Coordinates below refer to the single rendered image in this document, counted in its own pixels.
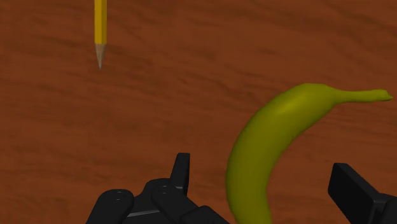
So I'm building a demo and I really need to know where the yellow-green banana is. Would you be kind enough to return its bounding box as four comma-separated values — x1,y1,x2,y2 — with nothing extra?
225,82,394,224

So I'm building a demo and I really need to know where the yellow pencil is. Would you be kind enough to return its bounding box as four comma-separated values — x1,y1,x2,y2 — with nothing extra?
94,0,108,70

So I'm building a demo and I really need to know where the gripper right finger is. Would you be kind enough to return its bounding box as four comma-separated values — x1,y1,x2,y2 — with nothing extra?
328,162,397,224

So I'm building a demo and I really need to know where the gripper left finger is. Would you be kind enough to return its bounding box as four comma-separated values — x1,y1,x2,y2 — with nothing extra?
85,152,231,224

